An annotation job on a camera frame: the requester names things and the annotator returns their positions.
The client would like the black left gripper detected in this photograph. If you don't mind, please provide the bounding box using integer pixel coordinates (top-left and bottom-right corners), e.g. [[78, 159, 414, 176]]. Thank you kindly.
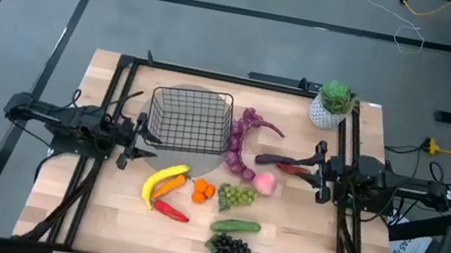
[[113, 109, 169, 177]]

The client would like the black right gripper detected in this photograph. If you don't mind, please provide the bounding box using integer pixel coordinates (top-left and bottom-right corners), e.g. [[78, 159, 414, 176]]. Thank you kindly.
[[285, 136, 345, 208]]

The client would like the yellow banana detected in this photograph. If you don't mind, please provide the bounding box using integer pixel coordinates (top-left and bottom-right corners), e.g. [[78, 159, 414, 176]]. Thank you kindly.
[[137, 158, 192, 216]]

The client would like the dark purple sweet potato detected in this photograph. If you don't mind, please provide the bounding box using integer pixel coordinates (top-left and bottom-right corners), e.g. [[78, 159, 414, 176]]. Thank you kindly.
[[253, 149, 298, 172]]

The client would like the pink peach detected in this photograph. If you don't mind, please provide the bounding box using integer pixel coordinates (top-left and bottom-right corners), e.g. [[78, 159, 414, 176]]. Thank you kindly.
[[250, 169, 281, 199]]

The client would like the orange tangerine cluster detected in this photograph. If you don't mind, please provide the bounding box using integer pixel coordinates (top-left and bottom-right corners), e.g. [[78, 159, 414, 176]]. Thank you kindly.
[[189, 176, 219, 207]]

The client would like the green grape bunch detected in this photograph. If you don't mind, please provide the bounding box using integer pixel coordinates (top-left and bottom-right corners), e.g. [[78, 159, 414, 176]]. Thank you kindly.
[[214, 181, 260, 218]]

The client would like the purple grape bunch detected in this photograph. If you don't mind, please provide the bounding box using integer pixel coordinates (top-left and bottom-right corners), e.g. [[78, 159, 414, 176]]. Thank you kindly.
[[220, 104, 290, 187]]

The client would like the black wire basket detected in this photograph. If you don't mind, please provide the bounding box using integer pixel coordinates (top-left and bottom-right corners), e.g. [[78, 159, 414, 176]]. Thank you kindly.
[[142, 80, 240, 162]]

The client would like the green cucumber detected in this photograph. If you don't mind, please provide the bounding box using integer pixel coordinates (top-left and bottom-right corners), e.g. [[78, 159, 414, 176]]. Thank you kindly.
[[209, 214, 263, 240]]

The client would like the black grape bunch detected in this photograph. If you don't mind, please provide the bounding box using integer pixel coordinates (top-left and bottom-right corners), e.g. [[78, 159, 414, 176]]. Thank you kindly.
[[203, 229, 255, 253]]

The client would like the round grey mat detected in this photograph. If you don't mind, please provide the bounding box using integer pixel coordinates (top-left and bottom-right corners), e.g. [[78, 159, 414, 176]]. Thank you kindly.
[[128, 75, 242, 184]]

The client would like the potted succulent white pot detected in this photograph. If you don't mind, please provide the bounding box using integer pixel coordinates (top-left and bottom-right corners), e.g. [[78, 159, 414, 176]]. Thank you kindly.
[[306, 75, 360, 135]]

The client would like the white printed paper sheet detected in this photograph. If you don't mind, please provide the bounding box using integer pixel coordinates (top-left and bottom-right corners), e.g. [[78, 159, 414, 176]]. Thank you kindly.
[[387, 214, 436, 253]]

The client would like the black cable bundle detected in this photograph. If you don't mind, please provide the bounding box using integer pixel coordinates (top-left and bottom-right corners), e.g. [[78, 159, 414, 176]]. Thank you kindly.
[[369, 135, 451, 237]]

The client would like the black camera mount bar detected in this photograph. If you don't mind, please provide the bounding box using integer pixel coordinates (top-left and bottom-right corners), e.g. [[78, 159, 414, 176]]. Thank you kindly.
[[247, 68, 324, 94]]

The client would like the black aluminium table frame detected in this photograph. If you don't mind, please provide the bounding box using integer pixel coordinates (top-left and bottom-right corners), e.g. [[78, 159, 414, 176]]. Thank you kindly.
[[17, 33, 429, 253]]

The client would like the thin white cable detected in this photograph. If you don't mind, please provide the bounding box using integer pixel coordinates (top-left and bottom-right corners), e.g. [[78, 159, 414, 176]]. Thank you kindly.
[[322, 0, 433, 59]]

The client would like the yellow cable black plug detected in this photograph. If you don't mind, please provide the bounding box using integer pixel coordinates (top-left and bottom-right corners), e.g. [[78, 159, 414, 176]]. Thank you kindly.
[[392, 0, 451, 23]]

